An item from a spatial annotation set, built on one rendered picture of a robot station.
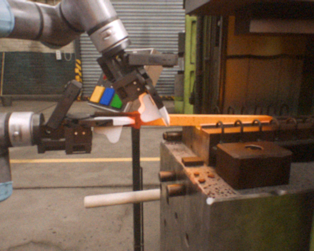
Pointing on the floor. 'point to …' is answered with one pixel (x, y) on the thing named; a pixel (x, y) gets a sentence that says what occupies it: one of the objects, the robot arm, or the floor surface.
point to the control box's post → (136, 186)
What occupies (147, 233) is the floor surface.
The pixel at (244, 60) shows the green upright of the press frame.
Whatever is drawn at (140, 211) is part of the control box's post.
